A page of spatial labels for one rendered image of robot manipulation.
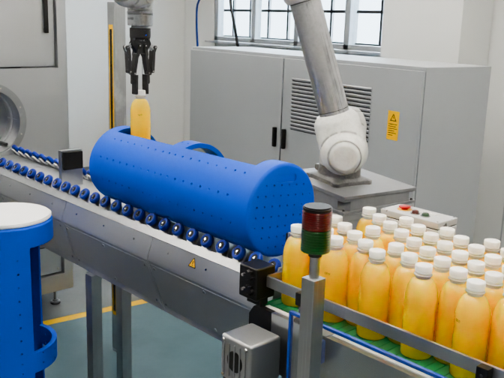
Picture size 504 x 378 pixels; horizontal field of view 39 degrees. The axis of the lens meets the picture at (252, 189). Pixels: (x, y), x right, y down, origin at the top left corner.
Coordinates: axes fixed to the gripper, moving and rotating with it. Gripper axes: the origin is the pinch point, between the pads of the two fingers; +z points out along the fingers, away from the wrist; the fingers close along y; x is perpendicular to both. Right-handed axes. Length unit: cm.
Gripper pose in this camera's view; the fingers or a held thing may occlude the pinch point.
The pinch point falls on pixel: (140, 84)
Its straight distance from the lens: 262.7
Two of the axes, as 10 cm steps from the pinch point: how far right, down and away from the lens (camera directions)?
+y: -7.3, 1.3, -6.7
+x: 6.8, 1.9, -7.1
